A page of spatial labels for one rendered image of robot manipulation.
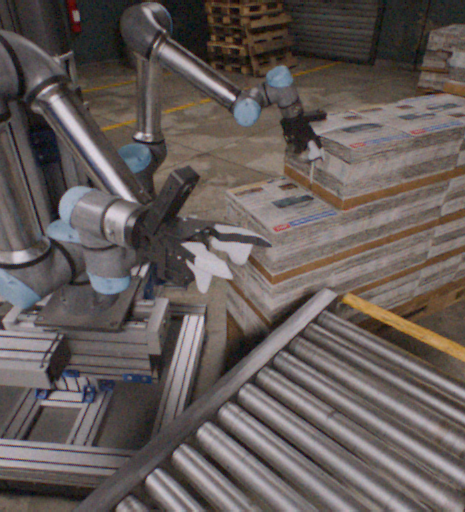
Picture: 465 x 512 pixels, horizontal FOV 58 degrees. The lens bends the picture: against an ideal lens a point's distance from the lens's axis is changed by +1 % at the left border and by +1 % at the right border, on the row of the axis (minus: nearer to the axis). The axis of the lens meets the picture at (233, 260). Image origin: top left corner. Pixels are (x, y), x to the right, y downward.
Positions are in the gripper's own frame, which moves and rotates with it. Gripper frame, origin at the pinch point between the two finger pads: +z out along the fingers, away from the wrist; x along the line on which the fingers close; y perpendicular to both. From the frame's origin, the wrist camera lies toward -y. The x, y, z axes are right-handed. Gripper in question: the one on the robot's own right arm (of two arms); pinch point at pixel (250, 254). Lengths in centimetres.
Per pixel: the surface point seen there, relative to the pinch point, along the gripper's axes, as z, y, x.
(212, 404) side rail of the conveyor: -9.5, 42.8, -8.7
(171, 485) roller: -6.5, 45.3, 8.9
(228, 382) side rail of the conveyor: -9.6, 41.9, -15.2
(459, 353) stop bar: 33, 35, -49
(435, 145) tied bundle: 7, 6, -131
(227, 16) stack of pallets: -399, -44, -631
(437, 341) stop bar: 28, 35, -50
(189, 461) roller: -6.3, 44.5, 3.8
